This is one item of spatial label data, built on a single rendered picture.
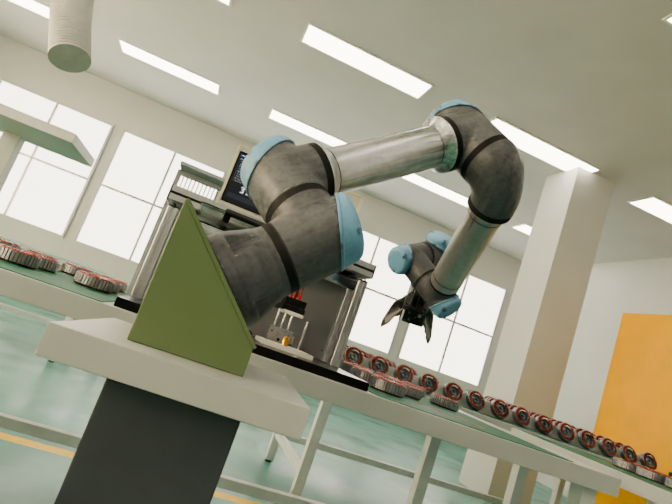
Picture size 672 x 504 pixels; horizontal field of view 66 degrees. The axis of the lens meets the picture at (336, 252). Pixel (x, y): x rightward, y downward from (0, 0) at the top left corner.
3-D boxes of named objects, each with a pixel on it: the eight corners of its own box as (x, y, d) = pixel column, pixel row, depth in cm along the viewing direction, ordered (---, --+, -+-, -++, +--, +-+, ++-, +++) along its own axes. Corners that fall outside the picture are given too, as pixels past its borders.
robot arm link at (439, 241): (420, 230, 140) (441, 227, 146) (408, 264, 145) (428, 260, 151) (441, 244, 135) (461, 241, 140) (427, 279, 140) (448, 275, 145)
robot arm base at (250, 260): (250, 334, 72) (313, 304, 75) (205, 234, 70) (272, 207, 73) (238, 322, 86) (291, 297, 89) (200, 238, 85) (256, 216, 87)
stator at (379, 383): (404, 400, 149) (408, 387, 149) (367, 386, 150) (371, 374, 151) (402, 397, 160) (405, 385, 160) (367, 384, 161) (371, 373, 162)
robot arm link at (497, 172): (560, 170, 97) (462, 312, 134) (522, 134, 102) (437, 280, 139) (517, 183, 92) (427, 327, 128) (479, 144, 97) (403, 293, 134)
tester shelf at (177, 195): (372, 278, 167) (377, 265, 168) (166, 197, 152) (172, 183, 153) (336, 282, 209) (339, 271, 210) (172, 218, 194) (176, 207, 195)
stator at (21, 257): (8, 259, 145) (14, 247, 146) (45, 272, 144) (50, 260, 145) (-19, 252, 134) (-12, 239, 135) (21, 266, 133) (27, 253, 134)
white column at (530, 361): (527, 513, 469) (615, 183, 525) (485, 500, 459) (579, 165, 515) (496, 492, 517) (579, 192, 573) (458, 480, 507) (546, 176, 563)
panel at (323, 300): (327, 361, 176) (355, 279, 181) (134, 294, 161) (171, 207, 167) (326, 361, 177) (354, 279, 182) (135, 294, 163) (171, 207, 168)
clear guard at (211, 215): (282, 253, 134) (290, 232, 135) (193, 218, 129) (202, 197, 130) (265, 261, 165) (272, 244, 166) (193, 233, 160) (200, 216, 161)
